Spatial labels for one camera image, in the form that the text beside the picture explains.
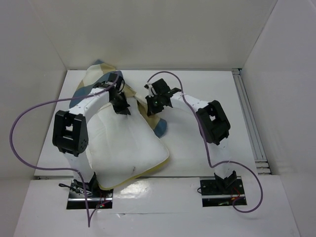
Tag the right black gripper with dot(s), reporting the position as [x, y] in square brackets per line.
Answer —
[153, 106]

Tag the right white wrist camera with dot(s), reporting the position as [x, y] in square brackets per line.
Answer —
[151, 91]

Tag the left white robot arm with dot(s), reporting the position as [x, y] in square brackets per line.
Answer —
[70, 133]

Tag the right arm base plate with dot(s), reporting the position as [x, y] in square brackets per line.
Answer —
[212, 196]

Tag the white pillow yellow trim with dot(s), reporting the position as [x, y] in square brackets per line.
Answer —
[122, 147]

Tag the aluminium rail frame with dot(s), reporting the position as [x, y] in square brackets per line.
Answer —
[263, 167]

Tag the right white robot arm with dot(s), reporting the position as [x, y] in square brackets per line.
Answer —
[211, 117]

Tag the blue tan white pillowcase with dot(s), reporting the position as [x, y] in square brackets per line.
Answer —
[99, 72]

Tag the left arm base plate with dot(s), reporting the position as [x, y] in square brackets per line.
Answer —
[103, 199]

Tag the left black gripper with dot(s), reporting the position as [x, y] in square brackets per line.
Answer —
[123, 109]

